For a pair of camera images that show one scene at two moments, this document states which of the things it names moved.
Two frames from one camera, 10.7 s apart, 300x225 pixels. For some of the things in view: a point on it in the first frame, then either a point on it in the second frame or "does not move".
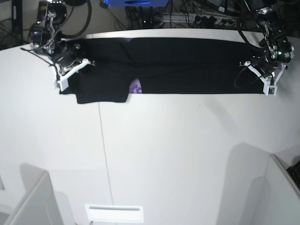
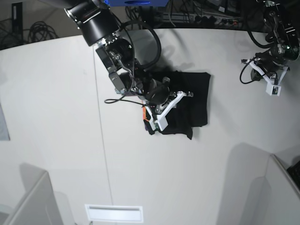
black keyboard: (294, 171) does not move
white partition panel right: (281, 196) does not move
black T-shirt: (125, 66) -> (191, 111)
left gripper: (65, 54) -> (158, 93)
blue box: (137, 3) does not move
